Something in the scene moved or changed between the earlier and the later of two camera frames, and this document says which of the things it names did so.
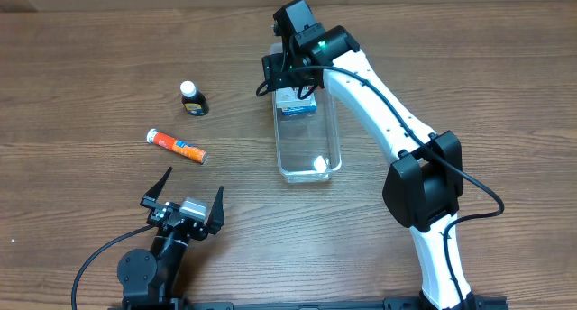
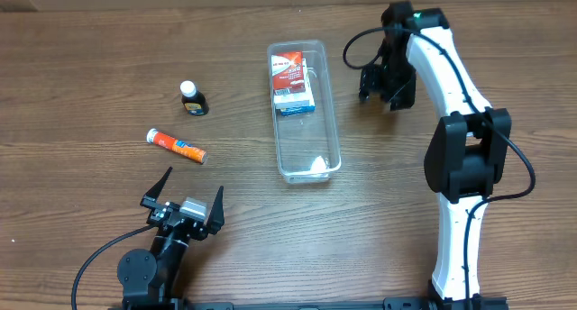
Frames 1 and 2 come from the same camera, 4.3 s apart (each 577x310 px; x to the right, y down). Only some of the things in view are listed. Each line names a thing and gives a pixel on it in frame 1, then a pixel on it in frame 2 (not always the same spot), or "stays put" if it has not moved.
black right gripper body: [284, 70] -> [396, 79]
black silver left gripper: [151, 202] stays put
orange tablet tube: [159, 139] stays put
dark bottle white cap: [194, 102] stays put
